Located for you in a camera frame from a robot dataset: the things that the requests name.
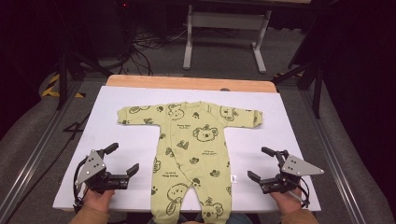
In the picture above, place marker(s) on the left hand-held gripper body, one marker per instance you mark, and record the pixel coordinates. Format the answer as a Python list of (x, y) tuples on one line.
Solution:
[(91, 169)]

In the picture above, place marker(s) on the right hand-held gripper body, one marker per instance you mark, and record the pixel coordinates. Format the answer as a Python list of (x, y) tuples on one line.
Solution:
[(295, 168)]

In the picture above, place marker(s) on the green printed baby romper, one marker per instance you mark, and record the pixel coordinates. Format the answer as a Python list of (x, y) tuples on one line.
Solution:
[(193, 155)]

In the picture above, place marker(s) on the person's left hand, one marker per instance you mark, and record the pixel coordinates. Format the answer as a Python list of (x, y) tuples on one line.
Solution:
[(96, 200)]

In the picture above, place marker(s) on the person's right hand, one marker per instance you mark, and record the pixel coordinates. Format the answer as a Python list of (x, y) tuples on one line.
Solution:
[(288, 202)]

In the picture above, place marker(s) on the white table mat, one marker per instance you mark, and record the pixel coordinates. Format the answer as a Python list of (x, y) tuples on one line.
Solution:
[(124, 140)]

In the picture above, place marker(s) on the black metal stand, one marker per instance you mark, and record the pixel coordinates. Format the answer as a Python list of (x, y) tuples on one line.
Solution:
[(63, 81), (317, 90)]

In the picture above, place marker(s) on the yellow black hazard tape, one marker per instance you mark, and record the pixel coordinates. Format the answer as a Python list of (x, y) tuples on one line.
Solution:
[(49, 90)]

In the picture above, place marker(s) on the aluminium floor rail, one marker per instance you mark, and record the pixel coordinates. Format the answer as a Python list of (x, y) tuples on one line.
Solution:
[(333, 155), (37, 152)]

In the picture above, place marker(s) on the grey metal table frame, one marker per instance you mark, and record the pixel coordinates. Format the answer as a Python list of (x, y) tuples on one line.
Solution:
[(229, 21)]

